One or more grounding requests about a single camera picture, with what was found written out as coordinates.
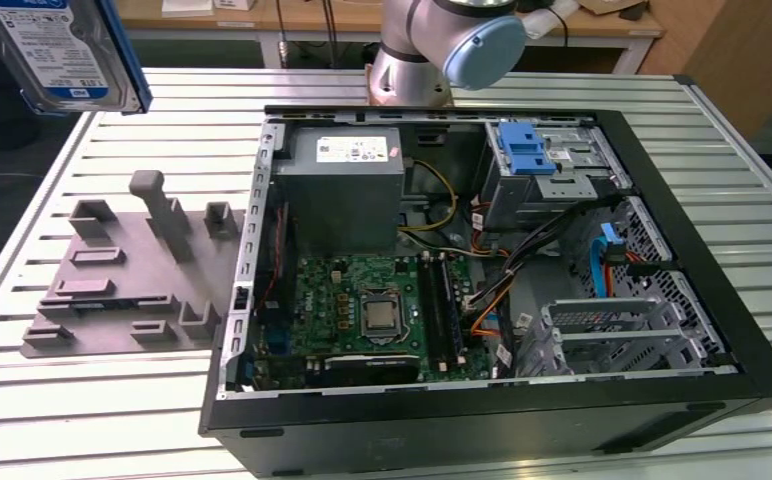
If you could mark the hard disk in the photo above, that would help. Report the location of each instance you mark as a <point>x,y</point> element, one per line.
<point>46,50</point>

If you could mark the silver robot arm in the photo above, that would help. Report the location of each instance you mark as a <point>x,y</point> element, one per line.
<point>406,75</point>

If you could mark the metal disk bay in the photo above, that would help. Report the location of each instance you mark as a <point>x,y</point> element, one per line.
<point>626,335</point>

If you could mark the grey power supply unit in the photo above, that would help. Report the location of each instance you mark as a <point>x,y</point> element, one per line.
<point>339,210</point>

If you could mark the green motherboard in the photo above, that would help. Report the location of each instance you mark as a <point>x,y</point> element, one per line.
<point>333,280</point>

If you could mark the CPU socket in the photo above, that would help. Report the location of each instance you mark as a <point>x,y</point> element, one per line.
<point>373,296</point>

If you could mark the silver CPU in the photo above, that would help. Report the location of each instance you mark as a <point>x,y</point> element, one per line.
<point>381,316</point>

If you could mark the black RAM slot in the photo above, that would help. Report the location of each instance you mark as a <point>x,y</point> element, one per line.
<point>430,310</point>

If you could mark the black graphics card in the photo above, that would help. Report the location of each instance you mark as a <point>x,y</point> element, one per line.
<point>373,367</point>

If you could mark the blue plastic drive latch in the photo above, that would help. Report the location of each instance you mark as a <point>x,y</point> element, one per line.
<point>522,150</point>

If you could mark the metal optical drive cage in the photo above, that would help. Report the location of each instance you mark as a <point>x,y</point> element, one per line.
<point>560,192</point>

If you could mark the black PC case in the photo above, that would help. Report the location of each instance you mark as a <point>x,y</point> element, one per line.
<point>426,430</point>

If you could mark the grey parts rack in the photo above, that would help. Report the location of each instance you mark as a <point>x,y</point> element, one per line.
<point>126,280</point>

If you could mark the RAM stick with blue label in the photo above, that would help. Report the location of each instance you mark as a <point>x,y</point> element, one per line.
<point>102,305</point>

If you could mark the small white box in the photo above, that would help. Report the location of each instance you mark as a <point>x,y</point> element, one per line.
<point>235,4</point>

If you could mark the wooden desk white legs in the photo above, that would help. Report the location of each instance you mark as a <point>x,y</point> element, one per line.
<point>186,24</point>

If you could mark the white paper box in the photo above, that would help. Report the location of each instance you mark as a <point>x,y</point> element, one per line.
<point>186,7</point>

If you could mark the brown cardboard piece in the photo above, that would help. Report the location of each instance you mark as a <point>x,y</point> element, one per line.
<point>609,7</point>

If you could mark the wooden cabinet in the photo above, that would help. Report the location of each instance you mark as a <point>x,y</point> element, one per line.
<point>746,60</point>

